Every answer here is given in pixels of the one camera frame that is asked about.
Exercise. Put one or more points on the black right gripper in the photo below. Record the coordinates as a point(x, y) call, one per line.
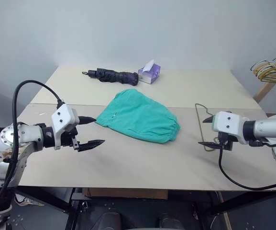
point(225, 140)

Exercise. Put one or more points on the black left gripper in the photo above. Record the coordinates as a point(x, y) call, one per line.
point(69, 139)

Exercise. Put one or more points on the brown cardboard under table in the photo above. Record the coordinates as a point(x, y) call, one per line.
point(128, 193)

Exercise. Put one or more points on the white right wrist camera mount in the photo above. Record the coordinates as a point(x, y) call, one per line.
point(226, 122)

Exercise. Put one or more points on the white tissue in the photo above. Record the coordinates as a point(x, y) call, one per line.
point(149, 65)

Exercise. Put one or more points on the black metal table frame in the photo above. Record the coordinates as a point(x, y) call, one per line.
point(75, 208)

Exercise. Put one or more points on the wooden clothes rack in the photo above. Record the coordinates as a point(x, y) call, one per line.
point(263, 91)

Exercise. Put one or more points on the green cloth garment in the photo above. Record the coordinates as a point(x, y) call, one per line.
point(137, 115)

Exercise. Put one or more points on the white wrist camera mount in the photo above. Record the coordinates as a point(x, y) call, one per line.
point(226, 122)
point(63, 117)

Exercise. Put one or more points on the black folded umbrella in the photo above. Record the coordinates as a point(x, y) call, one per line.
point(113, 76)

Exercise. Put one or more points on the white sneaker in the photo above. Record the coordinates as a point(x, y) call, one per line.
point(23, 200)

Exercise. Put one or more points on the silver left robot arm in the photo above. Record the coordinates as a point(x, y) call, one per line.
point(27, 134)

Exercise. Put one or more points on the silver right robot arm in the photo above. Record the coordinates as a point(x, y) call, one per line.
point(271, 127)

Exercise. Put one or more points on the purple tissue box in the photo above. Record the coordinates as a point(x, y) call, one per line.
point(149, 77)

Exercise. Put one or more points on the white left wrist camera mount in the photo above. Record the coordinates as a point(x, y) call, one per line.
point(63, 117)

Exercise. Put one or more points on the dark rounded shape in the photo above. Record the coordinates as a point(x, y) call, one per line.
point(109, 221)

